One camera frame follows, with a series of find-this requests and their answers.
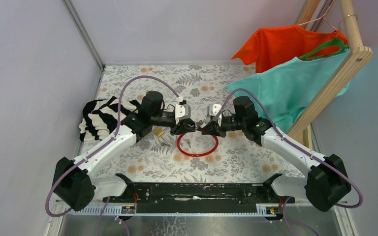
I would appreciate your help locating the floral patterned mat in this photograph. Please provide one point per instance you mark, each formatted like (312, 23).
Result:
(198, 159)

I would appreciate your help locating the green clothes hanger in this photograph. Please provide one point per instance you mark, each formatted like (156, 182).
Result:
(335, 42)

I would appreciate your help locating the orange t-shirt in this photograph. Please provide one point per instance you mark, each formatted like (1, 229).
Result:
(269, 47)

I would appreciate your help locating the teal t-shirt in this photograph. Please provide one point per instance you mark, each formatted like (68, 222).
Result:
(287, 89)

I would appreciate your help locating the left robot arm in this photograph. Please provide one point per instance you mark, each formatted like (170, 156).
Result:
(75, 180)

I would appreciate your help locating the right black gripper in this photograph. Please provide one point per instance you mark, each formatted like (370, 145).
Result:
(214, 129)

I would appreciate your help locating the pink clothes hanger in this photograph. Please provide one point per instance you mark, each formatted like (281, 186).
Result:
(314, 13)

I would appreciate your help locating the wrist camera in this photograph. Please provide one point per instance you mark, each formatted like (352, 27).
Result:
(214, 112)
(182, 109)

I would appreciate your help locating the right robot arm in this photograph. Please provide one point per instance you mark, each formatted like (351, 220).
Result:
(323, 183)

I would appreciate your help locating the large brass padlock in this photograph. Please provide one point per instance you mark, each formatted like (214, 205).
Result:
(158, 131)

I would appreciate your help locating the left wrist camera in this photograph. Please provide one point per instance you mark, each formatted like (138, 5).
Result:
(182, 109)

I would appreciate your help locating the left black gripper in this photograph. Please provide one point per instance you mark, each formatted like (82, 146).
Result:
(184, 127)

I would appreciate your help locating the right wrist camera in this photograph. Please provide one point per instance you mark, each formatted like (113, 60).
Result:
(214, 112)

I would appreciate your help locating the black white striped cloth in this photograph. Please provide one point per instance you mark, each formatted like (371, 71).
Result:
(100, 119)

